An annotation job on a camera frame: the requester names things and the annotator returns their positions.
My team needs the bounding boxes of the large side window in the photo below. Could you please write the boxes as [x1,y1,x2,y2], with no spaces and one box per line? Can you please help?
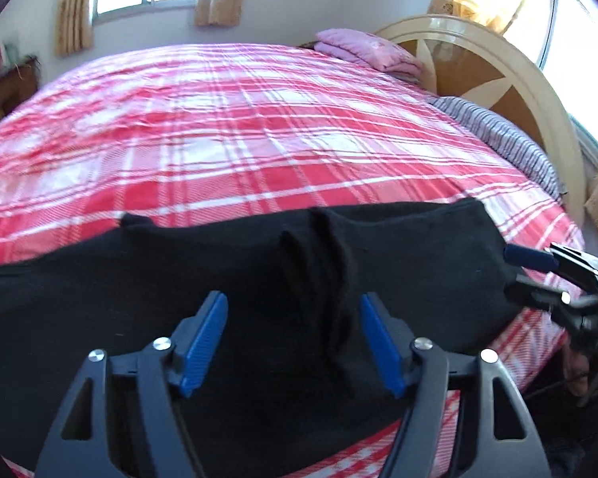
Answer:
[538,0,598,153]

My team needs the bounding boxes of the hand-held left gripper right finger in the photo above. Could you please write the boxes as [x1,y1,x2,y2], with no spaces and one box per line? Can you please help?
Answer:
[360,293,551,478]

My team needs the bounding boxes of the bed with red plaid cover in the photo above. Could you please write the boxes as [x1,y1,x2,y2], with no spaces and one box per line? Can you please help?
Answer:
[0,42,586,478]

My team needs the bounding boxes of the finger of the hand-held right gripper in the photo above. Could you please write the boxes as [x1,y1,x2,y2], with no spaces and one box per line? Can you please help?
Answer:
[504,280,586,327]
[503,243,598,292]

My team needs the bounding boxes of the brown wooden desk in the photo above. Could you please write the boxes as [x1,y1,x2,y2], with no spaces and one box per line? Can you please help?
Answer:
[0,56,39,130]

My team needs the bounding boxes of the striped grey pillow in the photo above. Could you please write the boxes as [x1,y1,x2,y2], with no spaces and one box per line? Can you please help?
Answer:
[429,96,564,197]

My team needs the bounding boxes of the black pants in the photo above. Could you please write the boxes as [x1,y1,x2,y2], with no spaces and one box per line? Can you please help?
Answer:
[0,198,529,478]

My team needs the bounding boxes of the cream and wood headboard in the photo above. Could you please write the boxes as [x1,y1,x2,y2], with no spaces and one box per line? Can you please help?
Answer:
[374,14,586,225]

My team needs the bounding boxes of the folded pink blanket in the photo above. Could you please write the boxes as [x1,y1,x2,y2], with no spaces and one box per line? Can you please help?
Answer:
[314,28,424,78]

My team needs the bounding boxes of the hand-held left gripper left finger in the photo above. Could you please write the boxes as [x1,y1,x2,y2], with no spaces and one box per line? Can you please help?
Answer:
[34,291,229,478]

